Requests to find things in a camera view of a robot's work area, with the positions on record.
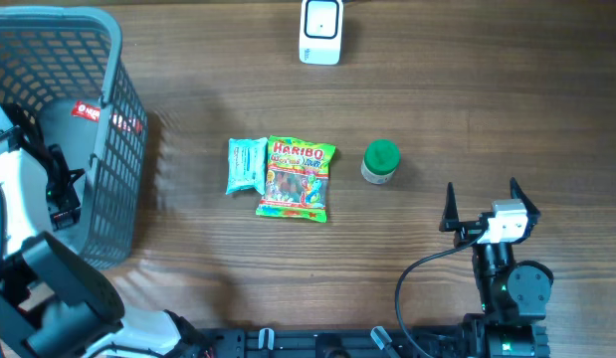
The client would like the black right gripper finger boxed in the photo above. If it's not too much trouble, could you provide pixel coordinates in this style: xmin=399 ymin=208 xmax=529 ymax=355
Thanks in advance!
xmin=510 ymin=177 xmax=536 ymax=212
xmin=441 ymin=182 xmax=460 ymax=224

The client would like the green lidded white jar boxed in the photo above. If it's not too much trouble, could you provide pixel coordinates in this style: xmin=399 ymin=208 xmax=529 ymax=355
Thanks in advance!
xmin=360 ymin=139 xmax=401 ymax=185

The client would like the Haribo gummy candy bag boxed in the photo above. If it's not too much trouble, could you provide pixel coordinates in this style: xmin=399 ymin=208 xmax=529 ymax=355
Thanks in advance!
xmin=256 ymin=136 xmax=336 ymax=223

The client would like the teal tissue packet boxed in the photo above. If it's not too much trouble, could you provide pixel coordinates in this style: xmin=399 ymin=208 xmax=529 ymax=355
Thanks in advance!
xmin=226 ymin=137 xmax=268 ymax=195

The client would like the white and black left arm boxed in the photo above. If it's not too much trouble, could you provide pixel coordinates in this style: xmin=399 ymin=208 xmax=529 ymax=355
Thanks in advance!
xmin=0 ymin=103 xmax=214 ymax=357

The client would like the white barcode scanner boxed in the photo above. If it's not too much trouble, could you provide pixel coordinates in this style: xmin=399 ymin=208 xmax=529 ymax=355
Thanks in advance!
xmin=299 ymin=0 xmax=344 ymax=66

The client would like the grey plastic shopping basket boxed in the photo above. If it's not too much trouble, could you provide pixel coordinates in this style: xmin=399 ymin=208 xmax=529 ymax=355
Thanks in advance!
xmin=0 ymin=6 xmax=148 ymax=269

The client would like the black right camera cable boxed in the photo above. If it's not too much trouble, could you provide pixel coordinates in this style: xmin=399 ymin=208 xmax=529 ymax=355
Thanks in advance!
xmin=394 ymin=229 xmax=488 ymax=358

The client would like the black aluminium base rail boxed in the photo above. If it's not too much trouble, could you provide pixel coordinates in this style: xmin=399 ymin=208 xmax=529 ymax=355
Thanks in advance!
xmin=187 ymin=326 xmax=551 ymax=358

